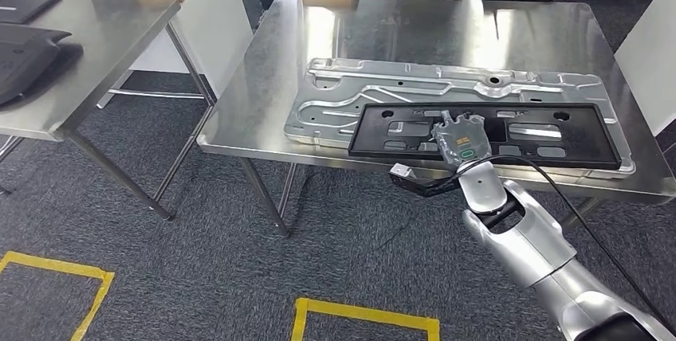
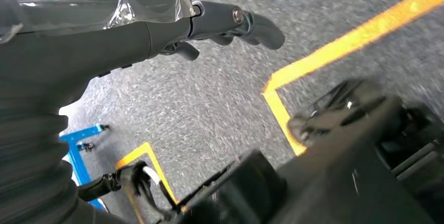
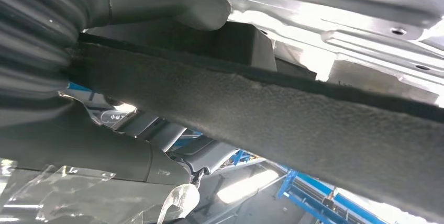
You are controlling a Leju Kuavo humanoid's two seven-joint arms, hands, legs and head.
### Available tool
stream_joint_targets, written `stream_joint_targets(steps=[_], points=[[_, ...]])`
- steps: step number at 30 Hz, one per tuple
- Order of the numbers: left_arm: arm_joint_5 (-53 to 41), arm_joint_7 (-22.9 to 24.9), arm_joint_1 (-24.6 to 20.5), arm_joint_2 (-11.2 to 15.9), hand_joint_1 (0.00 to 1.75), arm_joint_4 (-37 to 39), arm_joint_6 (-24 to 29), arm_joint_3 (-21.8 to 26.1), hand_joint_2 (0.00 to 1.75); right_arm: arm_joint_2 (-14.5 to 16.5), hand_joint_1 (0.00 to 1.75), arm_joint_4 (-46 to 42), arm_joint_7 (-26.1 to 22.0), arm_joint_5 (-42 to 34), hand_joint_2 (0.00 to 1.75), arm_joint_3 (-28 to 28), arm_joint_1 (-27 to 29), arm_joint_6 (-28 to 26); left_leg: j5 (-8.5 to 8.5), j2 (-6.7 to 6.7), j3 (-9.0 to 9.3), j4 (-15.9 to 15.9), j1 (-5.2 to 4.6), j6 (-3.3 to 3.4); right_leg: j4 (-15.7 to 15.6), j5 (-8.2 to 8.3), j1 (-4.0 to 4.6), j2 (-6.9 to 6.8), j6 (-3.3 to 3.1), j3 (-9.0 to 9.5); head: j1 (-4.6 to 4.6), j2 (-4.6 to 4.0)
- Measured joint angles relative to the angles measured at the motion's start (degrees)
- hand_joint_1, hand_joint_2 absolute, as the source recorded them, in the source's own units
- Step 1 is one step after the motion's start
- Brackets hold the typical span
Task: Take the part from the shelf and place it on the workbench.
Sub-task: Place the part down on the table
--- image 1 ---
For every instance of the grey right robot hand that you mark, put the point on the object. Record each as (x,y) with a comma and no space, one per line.
(464,140)

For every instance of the black plastic mounting plate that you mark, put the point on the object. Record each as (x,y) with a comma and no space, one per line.
(369,135)

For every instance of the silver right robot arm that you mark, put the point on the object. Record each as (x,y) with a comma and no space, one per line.
(528,243)

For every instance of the stainless steel workbench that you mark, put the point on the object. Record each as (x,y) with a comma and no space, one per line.
(422,32)

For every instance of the black moulded plastic part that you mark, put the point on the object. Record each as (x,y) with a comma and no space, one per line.
(26,64)

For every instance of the stamped sheet metal panel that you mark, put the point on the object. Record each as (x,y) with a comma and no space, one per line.
(327,117)

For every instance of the yellow floor tape outline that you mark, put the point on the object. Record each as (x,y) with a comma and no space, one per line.
(364,313)
(53,267)

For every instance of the white partition board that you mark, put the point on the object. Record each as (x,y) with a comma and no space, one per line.
(649,64)

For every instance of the stainless steel table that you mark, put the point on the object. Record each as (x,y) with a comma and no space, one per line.
(105,43)

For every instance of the dark closed laptop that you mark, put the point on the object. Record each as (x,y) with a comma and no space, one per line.
(23,7)

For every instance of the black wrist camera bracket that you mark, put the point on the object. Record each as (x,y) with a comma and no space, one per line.
(422,188)

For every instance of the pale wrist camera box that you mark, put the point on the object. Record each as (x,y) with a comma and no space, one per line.
(401,170)

